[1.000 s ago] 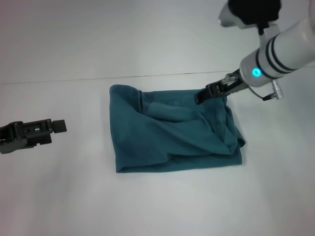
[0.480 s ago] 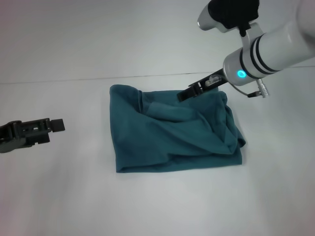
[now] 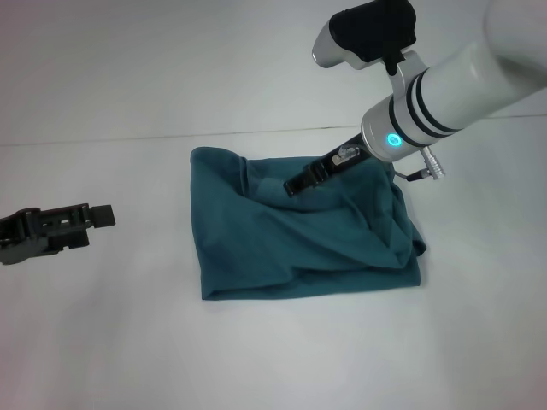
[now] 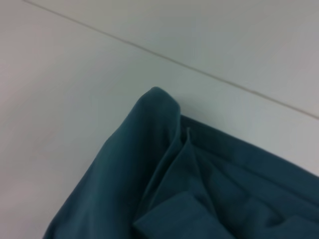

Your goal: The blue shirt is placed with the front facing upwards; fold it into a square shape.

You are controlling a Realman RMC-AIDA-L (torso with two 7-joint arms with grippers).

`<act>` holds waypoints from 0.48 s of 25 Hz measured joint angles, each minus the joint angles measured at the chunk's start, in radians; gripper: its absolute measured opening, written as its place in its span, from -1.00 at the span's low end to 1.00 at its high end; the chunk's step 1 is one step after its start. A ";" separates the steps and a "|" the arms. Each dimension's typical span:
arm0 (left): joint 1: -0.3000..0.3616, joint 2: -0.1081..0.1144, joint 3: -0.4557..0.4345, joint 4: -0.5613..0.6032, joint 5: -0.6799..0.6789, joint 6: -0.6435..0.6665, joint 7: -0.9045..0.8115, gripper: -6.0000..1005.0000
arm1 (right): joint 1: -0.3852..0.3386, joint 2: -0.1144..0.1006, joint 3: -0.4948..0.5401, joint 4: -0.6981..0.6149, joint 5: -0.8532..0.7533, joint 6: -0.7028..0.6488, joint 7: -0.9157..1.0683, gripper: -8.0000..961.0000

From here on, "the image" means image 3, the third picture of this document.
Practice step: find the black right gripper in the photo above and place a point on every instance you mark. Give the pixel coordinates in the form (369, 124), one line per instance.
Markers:
(342, 160)

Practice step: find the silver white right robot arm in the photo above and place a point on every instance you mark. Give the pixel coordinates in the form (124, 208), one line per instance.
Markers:
(453, 89)

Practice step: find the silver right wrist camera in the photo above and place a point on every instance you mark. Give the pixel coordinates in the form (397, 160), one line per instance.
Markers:
(367, 32)

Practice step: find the teal t-shirt with FREE print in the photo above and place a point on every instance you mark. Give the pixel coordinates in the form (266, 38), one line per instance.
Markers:
(299, 230)

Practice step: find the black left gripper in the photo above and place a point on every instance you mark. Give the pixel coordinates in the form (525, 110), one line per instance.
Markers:
(23, 237)

